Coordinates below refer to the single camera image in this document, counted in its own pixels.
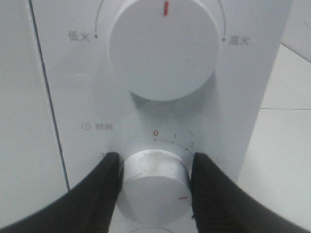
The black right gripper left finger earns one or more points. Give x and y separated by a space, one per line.
87 208

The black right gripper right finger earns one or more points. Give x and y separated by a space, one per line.
220 206

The white microwave door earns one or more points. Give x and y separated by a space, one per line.
31 171

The white microwave knob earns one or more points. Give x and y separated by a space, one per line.
155 188
163 49

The white microwave oven body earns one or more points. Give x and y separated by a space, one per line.
94 113

